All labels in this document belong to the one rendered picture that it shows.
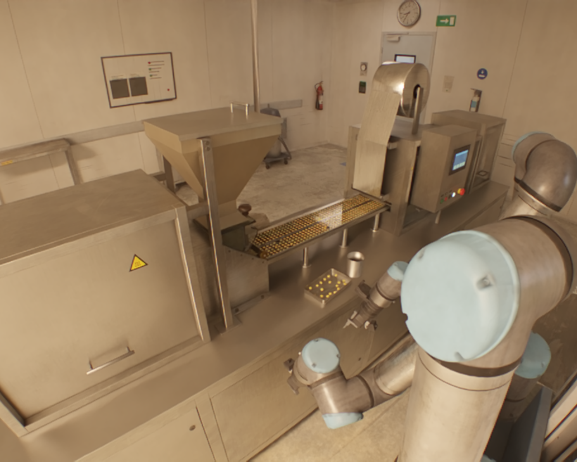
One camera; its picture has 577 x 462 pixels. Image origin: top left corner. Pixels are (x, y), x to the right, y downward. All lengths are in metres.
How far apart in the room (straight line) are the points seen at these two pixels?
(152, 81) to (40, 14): 1.49
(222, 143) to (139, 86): 3.92
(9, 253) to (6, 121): 3.86
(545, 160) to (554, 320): 1.08
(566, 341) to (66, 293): 1.87
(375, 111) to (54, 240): 1.50
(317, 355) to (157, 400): 0.55
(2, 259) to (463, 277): 0.88
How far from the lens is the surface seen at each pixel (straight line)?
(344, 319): 1.45
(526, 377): 1.15
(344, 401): 0.82
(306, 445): 1.88
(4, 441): 1.28
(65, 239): 0.88
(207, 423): 1.28
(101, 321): 1.04
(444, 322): 0.33
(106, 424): 1.14
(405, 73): 1.75
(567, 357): 1.69
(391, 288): 1.14
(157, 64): 4.91
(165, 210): 0.90
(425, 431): 0.46
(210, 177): 0.93
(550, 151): 0.91
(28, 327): 1.01
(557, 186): 0.87
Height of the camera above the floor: 1.71
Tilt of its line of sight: 30 degrees down
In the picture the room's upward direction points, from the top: straight up
